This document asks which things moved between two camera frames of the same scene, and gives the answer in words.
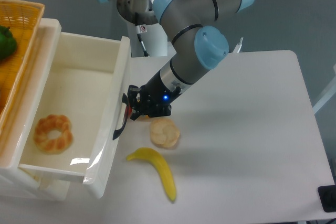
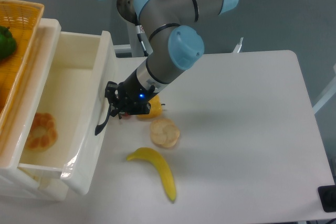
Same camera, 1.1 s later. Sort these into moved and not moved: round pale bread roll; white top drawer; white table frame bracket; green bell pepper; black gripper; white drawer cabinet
Moved: black gripper; white top drawer
Not moved: white drawer cabinet; white table frame bracket; green bell pepper; round pale bread roll
